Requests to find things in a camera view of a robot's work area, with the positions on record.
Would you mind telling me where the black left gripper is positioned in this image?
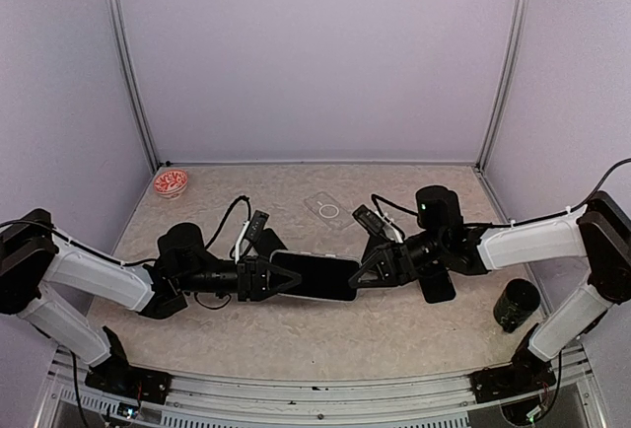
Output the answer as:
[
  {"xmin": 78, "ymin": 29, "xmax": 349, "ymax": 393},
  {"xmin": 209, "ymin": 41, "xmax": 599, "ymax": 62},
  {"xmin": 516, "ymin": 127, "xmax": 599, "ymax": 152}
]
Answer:
[{"xmin": 176, "ymin": 254, "xmax": 302, "ymax": 301}]

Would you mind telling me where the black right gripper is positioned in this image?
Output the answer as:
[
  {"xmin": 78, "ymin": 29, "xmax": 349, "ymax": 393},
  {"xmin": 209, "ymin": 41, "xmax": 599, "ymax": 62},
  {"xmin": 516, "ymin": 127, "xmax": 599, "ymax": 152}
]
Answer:
[{"xmin": 346, "ymin": 229, "xmax": 446, "ymax": 288}]

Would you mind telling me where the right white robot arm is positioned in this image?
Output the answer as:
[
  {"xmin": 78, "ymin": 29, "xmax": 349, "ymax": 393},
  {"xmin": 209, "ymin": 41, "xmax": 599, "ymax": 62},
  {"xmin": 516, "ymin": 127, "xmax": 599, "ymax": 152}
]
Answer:
[{"xmin": 348, "ymin": 185, "xmax": 630, "ymax": 392}]

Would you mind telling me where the silver-edged phone black screen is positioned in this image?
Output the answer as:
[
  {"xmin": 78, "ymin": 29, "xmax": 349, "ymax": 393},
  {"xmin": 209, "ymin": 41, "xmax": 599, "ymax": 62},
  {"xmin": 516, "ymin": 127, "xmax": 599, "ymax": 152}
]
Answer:
[{"xmin": 257, "ymin": 228, "xmax": 287, "ymax": 258}]

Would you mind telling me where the clear magsafe phone case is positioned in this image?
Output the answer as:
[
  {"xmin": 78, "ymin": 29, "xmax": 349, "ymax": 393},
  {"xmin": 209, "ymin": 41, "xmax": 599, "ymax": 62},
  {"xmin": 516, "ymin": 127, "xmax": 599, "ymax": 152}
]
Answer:
[{"xmin": 304, "ymin": 191, "xmax": 354, "ymax": 231}]

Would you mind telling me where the red patterned bowl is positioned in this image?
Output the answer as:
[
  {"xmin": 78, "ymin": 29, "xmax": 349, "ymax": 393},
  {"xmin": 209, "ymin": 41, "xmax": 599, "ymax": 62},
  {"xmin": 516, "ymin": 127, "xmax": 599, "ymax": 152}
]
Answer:
[{"xmin": 153, "ymin": 169, "xmax": 188, "ymax": 199}]

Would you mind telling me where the dark green cup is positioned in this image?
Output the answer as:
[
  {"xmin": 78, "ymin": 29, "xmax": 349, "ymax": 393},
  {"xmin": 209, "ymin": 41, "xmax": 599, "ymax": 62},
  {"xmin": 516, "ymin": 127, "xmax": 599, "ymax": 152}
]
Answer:
[{"xmin": 493, "ymin": 278, "xmax": 541, "ymax": 333}]

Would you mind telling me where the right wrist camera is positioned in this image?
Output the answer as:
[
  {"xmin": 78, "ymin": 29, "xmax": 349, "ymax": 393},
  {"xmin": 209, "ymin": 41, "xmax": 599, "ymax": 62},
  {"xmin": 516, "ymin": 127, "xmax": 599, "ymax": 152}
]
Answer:
[{"xmin": 352, "ymin": 205, "xmax": 387, "ymax": 239}]

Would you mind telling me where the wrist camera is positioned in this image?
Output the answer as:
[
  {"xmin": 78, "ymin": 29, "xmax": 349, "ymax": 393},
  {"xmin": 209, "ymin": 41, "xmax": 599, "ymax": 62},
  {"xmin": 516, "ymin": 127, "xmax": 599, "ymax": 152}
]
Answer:
[
  {"xmin": 234, "ymin": 210, "xmax": 269, "ymax": 262},
  {"xmin": 352, "ymin": 205, "xmax": 387, "ymax": 239}
]

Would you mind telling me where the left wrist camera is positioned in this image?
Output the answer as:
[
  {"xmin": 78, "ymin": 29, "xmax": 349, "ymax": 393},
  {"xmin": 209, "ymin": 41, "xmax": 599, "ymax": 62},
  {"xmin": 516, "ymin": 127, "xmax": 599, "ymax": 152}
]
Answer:
[{"xmin": 234, "ymin": 210, "xmax": 269, "ymax": 262}]

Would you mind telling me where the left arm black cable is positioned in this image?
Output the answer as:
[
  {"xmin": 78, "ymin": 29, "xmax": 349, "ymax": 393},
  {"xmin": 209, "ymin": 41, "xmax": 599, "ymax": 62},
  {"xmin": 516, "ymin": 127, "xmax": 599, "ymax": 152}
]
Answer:
[{"xmin": 204, "ymin": 194, "xmax": 252, "ymax": 251}]

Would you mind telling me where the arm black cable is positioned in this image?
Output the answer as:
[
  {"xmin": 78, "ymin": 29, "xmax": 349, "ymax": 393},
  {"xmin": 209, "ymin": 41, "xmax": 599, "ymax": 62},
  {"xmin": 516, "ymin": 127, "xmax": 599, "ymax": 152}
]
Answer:
[
  {"xmin": 204, "ymin": 194, "xmax": 252, "ymax": 251},
  {"xmin": 581, "ymin": 157, "xmax": 631, "ymax": 207}
]

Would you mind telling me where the aluminium table edge rail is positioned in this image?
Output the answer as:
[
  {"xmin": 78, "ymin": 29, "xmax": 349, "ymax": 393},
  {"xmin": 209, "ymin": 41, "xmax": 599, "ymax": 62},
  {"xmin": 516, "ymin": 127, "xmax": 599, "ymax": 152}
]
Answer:
[{"xmin": 34, "ymin": 346, "xmax": 606, "ymax": 427}]

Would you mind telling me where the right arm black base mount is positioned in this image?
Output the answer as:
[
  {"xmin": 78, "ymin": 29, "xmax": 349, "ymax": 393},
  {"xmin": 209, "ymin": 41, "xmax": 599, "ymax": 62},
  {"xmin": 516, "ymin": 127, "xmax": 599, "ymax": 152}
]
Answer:
[{"xmin": 468, "ymin": 324, "xmax": 557, "ymax": 403}]

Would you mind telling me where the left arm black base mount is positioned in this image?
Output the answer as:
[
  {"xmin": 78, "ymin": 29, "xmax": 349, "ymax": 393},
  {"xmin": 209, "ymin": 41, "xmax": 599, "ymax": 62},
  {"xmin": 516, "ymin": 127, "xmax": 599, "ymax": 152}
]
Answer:
[{"xmin": 85, "ymin": 326, "xmax": 173, "ymax": 405}]

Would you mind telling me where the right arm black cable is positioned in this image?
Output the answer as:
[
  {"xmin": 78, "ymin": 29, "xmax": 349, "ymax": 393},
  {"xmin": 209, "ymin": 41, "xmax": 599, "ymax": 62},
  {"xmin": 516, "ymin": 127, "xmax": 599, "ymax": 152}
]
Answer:
[{"xmin": 581, "ymin": 157, "xmax": 631, "ymax": 207}]

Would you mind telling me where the right aluminium frame post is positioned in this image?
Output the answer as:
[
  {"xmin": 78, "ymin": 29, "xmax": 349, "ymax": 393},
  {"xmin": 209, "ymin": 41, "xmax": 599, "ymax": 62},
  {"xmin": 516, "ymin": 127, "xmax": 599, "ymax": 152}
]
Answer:
[{"xmin": 476, "ymin": 0, "xmax": 529, "ymax": 175}]

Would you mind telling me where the aluminium frame post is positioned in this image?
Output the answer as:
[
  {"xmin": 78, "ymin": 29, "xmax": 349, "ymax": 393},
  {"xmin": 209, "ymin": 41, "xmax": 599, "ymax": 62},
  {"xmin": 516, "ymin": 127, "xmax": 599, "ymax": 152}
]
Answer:
[
  {"xmin": 106, "ymin": 0, "xmax": 161, "ymax": 173},
  {"xmin": 476, "ymin": 0, "xmax": 529, "ymax": 175}
]

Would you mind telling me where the left aluminium frame post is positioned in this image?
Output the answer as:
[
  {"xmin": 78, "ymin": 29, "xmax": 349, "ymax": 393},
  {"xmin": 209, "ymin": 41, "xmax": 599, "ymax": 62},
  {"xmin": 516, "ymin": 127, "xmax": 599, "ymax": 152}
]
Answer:
[{"xmin": 106, "ymin": 0, "xmax": 161, "ymax": 173}]

